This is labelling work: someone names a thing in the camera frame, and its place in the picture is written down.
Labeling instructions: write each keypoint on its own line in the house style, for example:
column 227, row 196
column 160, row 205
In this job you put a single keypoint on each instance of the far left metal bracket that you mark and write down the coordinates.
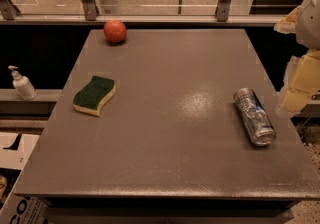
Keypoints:
column 8, row 10

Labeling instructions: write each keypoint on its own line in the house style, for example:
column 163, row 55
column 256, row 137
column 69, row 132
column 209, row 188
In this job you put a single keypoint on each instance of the silver redbull can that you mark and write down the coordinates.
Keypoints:
column 254, row 117

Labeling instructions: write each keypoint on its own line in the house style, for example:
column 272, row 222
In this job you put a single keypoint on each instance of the white cardboard box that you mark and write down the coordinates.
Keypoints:
column 15, row 149

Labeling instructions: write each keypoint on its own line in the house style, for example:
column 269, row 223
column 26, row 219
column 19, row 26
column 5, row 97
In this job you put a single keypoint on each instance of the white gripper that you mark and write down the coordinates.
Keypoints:
column 309, row 23

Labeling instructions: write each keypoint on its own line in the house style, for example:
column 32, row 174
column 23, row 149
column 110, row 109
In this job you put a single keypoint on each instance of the red apple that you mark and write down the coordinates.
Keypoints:
column 115, row 31

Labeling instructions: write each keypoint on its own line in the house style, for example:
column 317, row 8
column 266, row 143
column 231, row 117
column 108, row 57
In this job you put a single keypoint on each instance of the white pump bottle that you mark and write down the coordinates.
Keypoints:
column 22, row 84

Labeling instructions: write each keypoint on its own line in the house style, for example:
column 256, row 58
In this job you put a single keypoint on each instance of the green yellow sponge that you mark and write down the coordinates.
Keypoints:
column 92, row 97

